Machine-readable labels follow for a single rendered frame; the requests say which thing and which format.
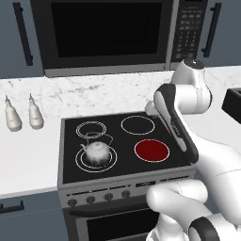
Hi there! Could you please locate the black oven door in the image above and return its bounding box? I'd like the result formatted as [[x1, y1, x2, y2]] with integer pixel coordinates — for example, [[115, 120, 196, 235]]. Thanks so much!
[[63, 203, 162, 241]]

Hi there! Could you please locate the grey cupboard door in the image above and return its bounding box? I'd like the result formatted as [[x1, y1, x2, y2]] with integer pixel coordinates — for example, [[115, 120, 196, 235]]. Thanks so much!
[[0, 0, 45, 80], [197, 0, 241, 68]]

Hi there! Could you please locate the grey drawer front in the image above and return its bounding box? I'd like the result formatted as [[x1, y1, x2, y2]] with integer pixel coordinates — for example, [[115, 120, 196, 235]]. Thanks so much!
[[0, 190, 70, 241]]

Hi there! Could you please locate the black and steel microwave oven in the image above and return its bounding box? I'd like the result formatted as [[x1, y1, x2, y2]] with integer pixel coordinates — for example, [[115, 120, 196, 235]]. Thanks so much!
[[29, 0, 209, 78]]

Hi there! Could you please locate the white squeeze bottle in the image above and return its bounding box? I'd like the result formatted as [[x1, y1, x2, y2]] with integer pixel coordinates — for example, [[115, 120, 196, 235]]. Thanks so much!
[[4, 94, 24, 133], [27, 92, 45, 131]]

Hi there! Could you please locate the black and steel stove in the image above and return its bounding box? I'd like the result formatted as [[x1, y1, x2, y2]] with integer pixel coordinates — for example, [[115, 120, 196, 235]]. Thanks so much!
[[56, 110, 198, 241]]

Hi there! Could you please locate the black drawer handle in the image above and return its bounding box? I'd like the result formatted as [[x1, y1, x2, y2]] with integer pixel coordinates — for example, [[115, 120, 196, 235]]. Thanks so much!
[[0, 200, 25, 215]]

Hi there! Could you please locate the black cupboard handle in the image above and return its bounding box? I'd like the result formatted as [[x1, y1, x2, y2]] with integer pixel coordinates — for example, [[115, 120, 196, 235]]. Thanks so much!
[[12, 2, 34, 67], [201, 2, 222, 58]]

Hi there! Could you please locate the black oven door handle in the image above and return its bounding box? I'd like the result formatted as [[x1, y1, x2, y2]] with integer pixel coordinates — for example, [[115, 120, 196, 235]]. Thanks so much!
[[68, 199, 151, 218]]

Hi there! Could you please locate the white kettle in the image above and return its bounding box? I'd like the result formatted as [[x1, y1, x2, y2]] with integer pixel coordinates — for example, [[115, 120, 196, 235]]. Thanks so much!
[[79, 132, 114, 162]]

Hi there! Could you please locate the black box appliance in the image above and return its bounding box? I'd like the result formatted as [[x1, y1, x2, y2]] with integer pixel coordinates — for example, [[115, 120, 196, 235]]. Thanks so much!
[[220, 88, 241, 124]]

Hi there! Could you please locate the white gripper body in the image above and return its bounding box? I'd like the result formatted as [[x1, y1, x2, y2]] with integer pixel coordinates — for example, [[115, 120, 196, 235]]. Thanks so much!
[[144, 100, 161, 119]]

